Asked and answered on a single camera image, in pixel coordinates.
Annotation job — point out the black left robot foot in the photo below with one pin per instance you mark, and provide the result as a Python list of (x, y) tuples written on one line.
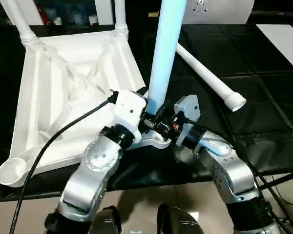
[(105, 222)]

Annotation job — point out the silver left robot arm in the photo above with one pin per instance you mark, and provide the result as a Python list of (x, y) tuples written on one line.
[(93, 165)]

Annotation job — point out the black robot foot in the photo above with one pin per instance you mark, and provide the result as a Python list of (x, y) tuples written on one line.
[(178, 222), (105, 222)]

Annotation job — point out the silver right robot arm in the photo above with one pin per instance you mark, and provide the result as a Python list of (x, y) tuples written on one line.
[(224, 165)]

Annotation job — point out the black box with yellow label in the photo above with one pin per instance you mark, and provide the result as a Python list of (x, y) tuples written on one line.
[(146, 14)]

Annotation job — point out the black metal table leg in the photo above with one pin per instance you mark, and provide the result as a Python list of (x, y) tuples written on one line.
[(278, 181)]

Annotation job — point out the black right robot foot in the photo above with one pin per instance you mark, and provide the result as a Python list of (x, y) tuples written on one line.
[(178, 222)]

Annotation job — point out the white plastic table leg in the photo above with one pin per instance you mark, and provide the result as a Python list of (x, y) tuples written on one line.
[(205, 73), (121, 17), (166, 48), (19, 22)]

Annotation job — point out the white plastic table top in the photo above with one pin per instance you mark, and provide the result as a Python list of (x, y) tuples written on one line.
[(58, 83)]

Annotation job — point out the white flat board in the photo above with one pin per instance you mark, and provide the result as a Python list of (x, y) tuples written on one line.
[(283, 44)]

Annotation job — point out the white cabinet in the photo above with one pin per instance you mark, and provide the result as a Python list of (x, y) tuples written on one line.
[(24, 9)]

